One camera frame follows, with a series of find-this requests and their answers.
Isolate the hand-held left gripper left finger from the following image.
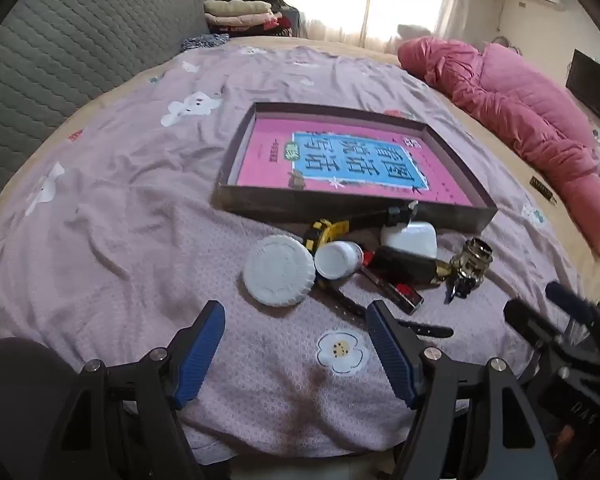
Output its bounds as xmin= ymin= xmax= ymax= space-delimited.
xmin=42 ymin=301 xmax=227 ymax=480

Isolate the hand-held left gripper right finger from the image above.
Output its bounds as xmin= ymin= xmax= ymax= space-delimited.
xmin=365 ymin=300 xmax=561 ymax=480

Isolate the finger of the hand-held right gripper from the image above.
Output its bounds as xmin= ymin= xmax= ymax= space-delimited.
xmin=503 ymin=300 xmax=583 ymax=367
xmin=545 ymin=281 xmax=600 ymax=343

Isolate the red lighter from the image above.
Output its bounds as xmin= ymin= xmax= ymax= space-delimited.
xmin=360 ymin=252 xmax=425 ymax=316

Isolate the black hair clip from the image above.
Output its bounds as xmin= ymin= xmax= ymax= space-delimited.
xmin=445 ymin=275 xmax=481 ymax=306

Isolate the black and gold lipstick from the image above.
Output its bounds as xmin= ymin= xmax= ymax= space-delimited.
xmin=372 ymin=246 xmax=453 ymax=288

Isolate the silver metal lens ring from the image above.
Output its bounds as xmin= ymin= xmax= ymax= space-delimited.
xmin=450 ymin=237 xmax=494 ymax=281

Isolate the white pill bottle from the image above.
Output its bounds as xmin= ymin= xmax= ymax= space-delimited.
xmin=314 ymin=241 xmax=365 ymax=281

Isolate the white earbuds case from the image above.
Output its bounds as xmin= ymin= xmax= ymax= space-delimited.
xmin=380 ymin=221 xmax=439 ymax=260

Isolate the large white jar lid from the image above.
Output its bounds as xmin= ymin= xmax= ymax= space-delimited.
xmin=243 ymin=235 xmax=316 ymax=307

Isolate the yellow and black wristwatch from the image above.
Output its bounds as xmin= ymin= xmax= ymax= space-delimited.
xmin=302 ymin=200 xmax=454 ymax=339

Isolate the shallow grey cardboard box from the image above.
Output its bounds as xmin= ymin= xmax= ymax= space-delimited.
xmin=211 ymin=102 xmax=498 ymax=235

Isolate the dark mattress label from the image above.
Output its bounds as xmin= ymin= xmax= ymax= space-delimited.
xmin=530 ymin=176 xmax=557 ymax=206

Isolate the pink and blue book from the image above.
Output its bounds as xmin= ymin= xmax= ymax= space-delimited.
xmin=237 ymin=117 xmax=474 ymax=207

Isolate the pink quilted duvet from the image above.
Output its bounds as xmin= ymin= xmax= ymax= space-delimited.
xmin=397 ymin=36 xmax=600 ymax=258

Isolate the black television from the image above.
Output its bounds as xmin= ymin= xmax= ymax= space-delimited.
xmin=565 ymin=49 xmax=600 ymax=137

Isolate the grey pillow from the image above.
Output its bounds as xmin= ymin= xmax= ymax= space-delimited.
xmin=397 ymin=23 xmax=434 ymax=42

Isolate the blue patterned cloth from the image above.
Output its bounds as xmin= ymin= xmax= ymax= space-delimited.
xmin=181 ymin=33 xmax=230 ymax=53

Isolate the grey quilted headboard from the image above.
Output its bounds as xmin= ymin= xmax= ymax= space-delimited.
xmin=0 ymin=0 xmax=207 ymax=221

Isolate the stack of folded clothes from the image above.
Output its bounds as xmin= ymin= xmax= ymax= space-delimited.
xmin=203 ymin=0 xmax=301 ymax=38

